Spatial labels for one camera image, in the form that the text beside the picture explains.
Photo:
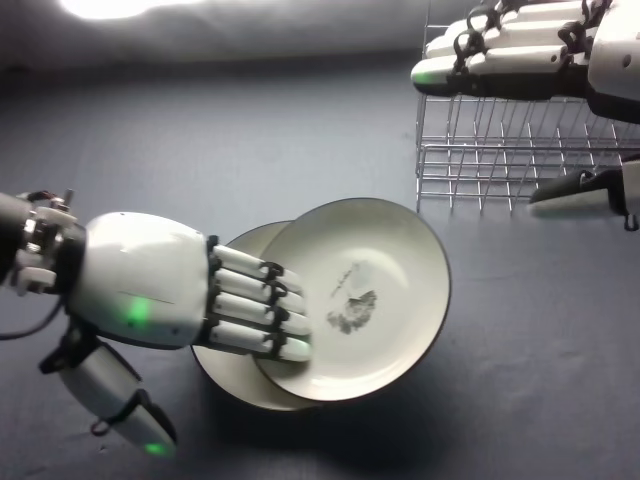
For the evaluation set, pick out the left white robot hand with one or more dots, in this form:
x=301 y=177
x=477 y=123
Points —
x=145 y=280

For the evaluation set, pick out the white backdrop cloth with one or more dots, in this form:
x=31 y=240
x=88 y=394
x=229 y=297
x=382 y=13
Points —
x=250 y=30

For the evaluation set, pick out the white plate with dark rim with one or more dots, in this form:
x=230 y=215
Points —
x=390 y=240
x=225 y=372

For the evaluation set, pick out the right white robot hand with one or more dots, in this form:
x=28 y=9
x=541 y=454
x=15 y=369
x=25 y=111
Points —
x=615 y=45

